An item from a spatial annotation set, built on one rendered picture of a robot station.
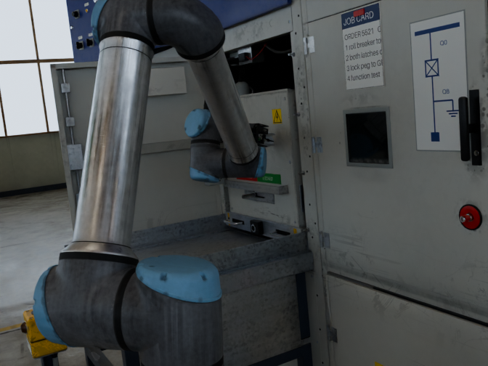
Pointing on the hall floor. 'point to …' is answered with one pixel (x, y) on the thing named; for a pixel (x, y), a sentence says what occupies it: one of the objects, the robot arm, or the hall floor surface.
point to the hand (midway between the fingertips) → (269, 141)
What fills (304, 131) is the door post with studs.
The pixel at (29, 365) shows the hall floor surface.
